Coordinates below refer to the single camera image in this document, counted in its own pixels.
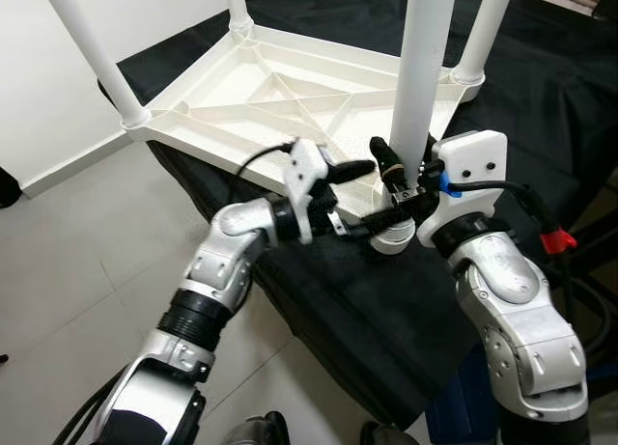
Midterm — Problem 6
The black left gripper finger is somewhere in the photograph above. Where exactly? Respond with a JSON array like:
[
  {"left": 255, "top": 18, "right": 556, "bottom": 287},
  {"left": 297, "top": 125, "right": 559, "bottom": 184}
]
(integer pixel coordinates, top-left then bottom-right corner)
[
  {"left": 323, "top": 159, "right": 378, "bottom": 185},
  {"left": 335, "top": 209, "right": 399, "bottom": 238}
]

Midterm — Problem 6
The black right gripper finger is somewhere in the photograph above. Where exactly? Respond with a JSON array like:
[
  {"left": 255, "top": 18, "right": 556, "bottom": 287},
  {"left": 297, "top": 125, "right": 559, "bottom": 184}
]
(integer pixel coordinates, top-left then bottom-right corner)
[{"left": 370, "top": 136, "right": 411, "bottom": 197}]

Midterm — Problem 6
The white plastic table top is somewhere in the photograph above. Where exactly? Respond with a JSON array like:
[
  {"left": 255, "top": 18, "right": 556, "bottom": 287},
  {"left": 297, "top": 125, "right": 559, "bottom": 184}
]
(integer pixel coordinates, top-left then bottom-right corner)
[{"left": 124, "top": 25, "right": 484, "bottom": 255}]

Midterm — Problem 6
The black tablecloth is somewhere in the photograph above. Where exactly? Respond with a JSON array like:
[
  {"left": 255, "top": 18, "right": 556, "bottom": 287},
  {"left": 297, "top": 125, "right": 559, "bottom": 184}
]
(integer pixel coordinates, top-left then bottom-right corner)
[{"left": 101, "top": 0, "right": 618, "bottom": 431}]

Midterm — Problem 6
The black robot right foot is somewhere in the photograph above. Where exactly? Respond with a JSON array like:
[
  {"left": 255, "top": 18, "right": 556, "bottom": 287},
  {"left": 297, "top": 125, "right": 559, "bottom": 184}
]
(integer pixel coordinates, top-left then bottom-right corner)
[{"left": 360, "top": 423, "right": 421, "bottom": 445}]

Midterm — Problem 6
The black robot foot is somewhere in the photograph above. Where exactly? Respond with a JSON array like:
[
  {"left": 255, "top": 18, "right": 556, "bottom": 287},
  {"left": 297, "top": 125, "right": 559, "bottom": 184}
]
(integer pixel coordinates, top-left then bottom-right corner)
[
  {"left": 360, "top": 423, "right": 421, "bottom": 445},
  {"left": 224, "top": 413, "right": 289, "bottom": 445}
]

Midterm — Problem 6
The black robot left foot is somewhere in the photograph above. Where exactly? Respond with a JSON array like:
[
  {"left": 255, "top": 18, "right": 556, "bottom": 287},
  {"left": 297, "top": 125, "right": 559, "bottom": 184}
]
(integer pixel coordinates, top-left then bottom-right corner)
[{"left": 224, "top": 413, "right": 289, "bottom": 445}]

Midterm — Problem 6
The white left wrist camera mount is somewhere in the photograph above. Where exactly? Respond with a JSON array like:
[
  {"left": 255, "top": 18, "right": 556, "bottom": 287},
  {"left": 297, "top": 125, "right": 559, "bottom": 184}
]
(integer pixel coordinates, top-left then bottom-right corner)
[{"left": 283, "top": 138, "right": 334, "bottom": 245}]

